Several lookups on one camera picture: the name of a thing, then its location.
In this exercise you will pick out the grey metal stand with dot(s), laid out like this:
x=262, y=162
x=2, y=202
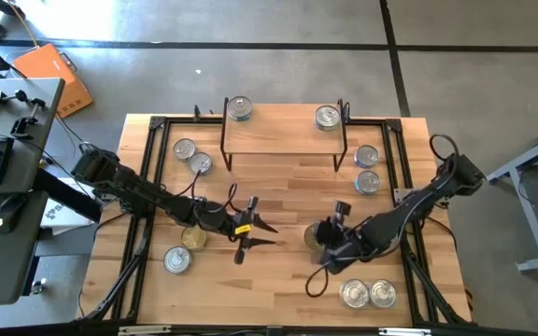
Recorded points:
x=530, y=217

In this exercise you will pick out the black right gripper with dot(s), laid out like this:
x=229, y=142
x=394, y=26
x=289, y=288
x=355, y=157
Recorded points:
x=339, y=261

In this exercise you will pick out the white box with logo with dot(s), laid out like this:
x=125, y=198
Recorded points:
x=63, y=217

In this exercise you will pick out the orange equipment case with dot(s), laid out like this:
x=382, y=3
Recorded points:
x=49, y=70

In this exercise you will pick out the black computer mouse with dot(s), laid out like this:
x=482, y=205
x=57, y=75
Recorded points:
x=9, y=214

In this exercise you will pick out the wooden shelf black metal legs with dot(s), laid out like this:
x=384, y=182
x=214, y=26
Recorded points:
x=283, y=135

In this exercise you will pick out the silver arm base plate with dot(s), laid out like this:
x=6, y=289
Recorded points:
x=399, y=193

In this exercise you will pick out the purple label tuna can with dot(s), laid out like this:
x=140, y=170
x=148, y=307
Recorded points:
x=311, y=237
x=366, y=156

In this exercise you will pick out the black desk support beam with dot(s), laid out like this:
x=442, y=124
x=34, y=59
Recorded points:
x=63, y=193

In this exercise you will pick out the green label gold lid can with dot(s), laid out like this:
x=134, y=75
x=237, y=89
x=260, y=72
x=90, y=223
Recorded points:
x=194, y=239

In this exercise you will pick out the black aluminium table frame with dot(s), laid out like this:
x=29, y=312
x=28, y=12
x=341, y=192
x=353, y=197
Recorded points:
x=180, y=121

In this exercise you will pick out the silver desk caster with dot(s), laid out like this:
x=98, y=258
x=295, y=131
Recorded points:
x=38, y=286

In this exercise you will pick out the green label silver lid can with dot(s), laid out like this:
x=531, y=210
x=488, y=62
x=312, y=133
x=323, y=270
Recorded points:
x=327, y=116

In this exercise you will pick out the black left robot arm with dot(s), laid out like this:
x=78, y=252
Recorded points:
x=133, y=186

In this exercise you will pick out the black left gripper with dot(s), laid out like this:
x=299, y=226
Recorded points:
x=244, y=224

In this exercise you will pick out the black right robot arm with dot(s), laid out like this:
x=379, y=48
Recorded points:
x=414, y=205

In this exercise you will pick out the silver lid tuna can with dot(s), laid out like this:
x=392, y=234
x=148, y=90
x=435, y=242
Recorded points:
x=383, y=293
x=354, y=293
x=177, y=260

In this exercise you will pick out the teal label tuna can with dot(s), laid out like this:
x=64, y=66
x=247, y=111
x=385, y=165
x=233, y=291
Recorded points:
x=184, y=149
x=240, y=107
x=200, y=163
x=368, y=182

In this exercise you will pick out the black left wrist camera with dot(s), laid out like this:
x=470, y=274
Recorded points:
x=234, y=224

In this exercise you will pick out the silver metal bracket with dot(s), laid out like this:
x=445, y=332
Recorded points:
x=404, y=331
x=144, y=330

